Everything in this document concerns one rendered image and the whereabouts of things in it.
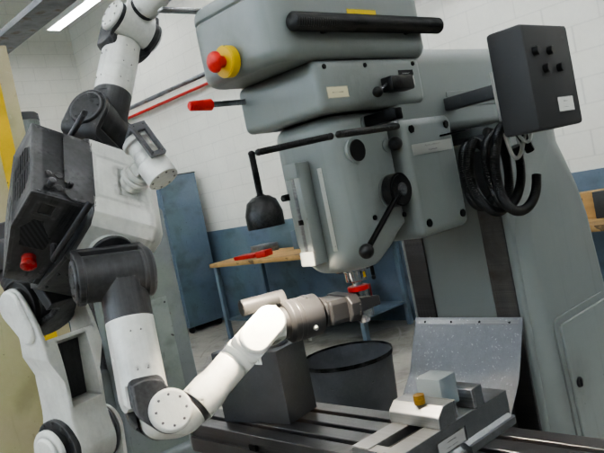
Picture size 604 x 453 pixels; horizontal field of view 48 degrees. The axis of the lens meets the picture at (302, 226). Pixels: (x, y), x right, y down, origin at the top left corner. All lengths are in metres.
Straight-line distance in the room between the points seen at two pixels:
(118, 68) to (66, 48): 9.92
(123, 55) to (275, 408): 0.93
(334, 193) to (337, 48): 0.28
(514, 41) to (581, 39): 4.32
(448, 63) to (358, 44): 0.34
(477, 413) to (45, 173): 0.97
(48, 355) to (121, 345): 0.41
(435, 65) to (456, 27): 4.65
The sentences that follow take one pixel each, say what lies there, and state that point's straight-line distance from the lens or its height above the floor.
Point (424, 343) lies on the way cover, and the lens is 1.86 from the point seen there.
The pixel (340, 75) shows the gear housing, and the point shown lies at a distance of 1.36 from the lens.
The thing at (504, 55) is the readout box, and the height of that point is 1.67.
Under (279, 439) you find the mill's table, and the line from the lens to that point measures 1.67.
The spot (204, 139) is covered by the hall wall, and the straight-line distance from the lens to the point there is 8.90.
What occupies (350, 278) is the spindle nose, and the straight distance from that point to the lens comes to 1.46.
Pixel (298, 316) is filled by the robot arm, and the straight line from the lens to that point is 1.38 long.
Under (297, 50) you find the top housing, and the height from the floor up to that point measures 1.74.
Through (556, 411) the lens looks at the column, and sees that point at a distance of 1.79.
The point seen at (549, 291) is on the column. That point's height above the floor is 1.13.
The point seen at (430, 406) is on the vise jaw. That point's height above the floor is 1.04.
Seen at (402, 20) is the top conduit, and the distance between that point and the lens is 1.48.
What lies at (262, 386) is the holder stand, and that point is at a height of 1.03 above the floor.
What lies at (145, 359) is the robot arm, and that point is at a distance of 1.28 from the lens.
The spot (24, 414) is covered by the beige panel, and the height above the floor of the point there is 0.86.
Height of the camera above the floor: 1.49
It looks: 3 degrees down
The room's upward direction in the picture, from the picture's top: 12 degrees counter-clockwise
